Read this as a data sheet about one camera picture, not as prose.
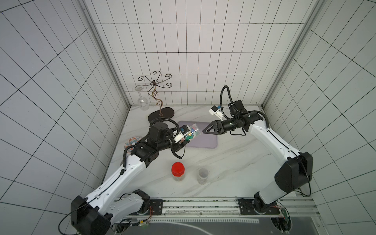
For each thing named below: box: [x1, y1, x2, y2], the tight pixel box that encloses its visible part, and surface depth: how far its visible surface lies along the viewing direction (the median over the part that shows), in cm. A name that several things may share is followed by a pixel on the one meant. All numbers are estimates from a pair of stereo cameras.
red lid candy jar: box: [171, 161, 186, 182], surface depth 77 cm
